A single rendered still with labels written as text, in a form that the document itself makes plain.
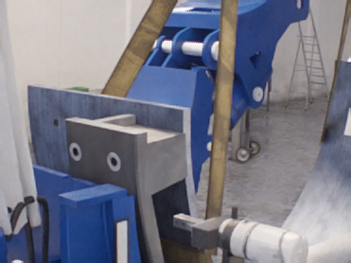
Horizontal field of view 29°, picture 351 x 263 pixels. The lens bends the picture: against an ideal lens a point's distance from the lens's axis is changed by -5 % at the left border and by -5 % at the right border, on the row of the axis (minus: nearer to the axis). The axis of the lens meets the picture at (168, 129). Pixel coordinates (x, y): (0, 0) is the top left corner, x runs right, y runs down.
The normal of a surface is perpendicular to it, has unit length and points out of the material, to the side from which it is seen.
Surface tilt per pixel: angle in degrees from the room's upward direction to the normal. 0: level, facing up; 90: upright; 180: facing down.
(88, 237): 90
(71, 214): 90
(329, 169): 55
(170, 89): 79
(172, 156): 90
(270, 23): 90
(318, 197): 45
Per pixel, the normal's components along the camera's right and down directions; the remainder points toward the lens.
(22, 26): 0.73, 0.14
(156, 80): -0.67, -0.04
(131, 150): -0.68, 0.18
